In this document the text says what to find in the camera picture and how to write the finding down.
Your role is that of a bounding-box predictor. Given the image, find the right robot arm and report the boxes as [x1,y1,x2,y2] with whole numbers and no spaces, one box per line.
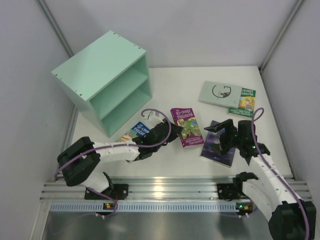
[205,119,317,240]

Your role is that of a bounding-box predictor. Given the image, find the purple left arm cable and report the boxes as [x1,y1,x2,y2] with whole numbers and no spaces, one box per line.
[54,108,173,181]

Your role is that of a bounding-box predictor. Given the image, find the blue 91-Storey Treehouse book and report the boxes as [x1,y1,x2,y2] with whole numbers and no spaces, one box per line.
[118,121,150,142]

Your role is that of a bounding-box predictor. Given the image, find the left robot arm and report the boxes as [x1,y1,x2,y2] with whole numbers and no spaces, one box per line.
[57,120,183,195]

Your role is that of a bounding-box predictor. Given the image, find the dark Robinson Crusoe book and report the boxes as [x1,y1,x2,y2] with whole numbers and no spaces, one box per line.
[200,120,236,168]

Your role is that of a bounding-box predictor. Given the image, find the aluminium mounting rail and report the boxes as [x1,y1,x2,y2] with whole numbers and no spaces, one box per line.
[39,175,313,203]

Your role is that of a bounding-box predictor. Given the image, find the purple 117-Storey Treehouse book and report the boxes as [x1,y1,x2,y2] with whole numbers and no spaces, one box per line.
[170,108,205,148]

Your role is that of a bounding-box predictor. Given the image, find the perforated grey cable duct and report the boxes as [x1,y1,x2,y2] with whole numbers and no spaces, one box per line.
[50,201,254,214]

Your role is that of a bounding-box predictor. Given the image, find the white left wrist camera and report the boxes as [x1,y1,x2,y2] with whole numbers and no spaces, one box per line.
[147,110,162,123]

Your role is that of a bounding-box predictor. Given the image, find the pale green book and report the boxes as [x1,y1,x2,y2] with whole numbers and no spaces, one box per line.
[198,81,242,108]

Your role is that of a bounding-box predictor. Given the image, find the green Storey Treehouse book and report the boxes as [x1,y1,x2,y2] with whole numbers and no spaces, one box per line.
[228,88,256,119]

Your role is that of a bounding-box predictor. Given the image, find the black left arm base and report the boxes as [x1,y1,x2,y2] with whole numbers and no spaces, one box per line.
[84,184,129,200]

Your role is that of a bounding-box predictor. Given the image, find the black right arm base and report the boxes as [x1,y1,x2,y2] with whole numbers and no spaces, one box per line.
[216,183,250,202]

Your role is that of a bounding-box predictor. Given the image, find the mint green shelf cabinet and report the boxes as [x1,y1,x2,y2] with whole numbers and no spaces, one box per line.
[51,31,152,137]

